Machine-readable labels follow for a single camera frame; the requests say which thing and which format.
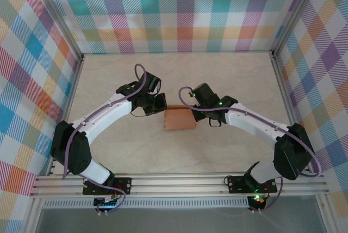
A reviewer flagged pink paper box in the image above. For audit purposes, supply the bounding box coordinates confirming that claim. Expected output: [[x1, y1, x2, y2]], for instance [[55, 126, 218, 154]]
[[164, 104, 197, 130]]

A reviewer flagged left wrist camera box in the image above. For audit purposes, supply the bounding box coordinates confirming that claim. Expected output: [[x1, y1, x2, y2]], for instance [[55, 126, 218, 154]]
[[146, 72, 161, 93]]

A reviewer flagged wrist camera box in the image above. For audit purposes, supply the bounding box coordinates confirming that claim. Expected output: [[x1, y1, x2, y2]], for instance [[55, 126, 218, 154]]
[[146, 72, 161, 93], [191, 83, 215, 100]]

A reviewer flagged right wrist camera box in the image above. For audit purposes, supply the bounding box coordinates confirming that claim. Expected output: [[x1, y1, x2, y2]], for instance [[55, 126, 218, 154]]
[[191, 83, 215, 100]]

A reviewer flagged aluminium side rail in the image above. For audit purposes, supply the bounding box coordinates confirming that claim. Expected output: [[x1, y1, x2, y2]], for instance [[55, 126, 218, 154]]
[[46, 55, 85, 177], [270, 51, 313, 173]]

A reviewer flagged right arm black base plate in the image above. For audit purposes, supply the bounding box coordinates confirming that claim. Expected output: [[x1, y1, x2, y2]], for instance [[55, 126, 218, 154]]
[[227, 175, 278, 193]]

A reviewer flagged wide aluminium mounting rail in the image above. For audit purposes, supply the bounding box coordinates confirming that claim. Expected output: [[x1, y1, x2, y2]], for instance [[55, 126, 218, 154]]
[[29, 172, 328, 197]]

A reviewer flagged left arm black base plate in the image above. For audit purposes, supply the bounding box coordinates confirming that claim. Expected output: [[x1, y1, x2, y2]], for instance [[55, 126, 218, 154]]
[[83, 177, 133, 196]]

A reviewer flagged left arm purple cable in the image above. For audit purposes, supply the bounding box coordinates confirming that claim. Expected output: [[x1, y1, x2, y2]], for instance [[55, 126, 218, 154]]
[[62, 64, 150, 215]]

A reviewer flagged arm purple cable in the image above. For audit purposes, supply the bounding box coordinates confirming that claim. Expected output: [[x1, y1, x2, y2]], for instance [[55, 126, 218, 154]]
[[62, 64, 150, 215], [178, 87, 324, 213]]

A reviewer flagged slotted grey cable duct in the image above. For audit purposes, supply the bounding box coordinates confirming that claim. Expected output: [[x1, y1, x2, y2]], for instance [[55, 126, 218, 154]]
[[42, 199, 250, 209]]

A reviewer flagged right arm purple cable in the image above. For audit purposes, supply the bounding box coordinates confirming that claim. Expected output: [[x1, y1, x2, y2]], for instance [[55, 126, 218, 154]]
[[178, 87, 324, 213]]

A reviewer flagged aluminium frame post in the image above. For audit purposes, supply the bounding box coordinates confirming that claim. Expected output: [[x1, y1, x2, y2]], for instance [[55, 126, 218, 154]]
[[27, 0, 84, 62], [271, 0, 327, 58]]

